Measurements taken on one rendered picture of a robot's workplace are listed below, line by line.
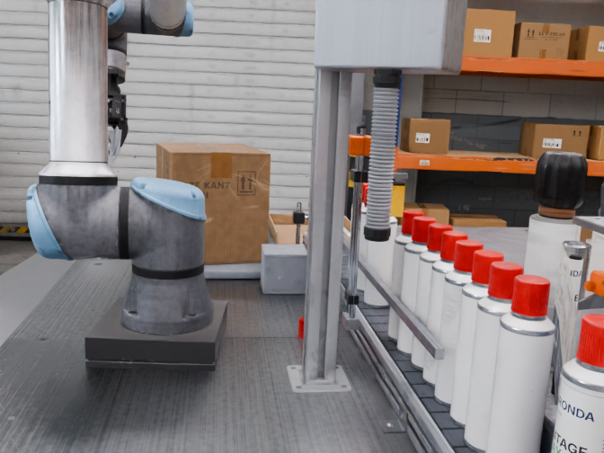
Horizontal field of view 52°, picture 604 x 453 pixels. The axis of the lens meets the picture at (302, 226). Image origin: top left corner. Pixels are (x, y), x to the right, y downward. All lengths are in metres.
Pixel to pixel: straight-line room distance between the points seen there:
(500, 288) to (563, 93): 5.14
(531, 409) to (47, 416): 0.59
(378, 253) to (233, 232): 0.49
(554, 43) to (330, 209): 4.15
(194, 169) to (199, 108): 3.76
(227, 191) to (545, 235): 0.73
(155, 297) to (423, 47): 0.54
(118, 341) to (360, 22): 0.58
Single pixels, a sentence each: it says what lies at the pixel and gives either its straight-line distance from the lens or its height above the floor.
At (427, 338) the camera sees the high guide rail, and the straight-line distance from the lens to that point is 0.80.
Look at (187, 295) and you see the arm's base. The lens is 1.01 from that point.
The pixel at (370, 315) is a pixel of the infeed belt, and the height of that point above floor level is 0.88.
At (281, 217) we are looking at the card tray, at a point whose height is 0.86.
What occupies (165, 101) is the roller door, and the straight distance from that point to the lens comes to 5.25.
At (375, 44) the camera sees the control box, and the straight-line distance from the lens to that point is 0.79.
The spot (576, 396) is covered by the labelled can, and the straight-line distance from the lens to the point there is 0.54.
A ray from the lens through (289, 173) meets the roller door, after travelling 5.21.
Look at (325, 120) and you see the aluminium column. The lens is 0.86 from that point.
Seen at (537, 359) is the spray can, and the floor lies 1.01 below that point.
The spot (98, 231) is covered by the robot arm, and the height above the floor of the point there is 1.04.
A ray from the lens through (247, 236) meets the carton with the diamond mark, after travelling 1.51.
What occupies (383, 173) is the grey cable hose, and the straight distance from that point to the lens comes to 0.77.
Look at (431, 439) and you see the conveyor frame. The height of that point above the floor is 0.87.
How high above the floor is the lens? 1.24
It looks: 11 degrees down
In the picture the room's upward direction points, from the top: 2 degrees clockwise
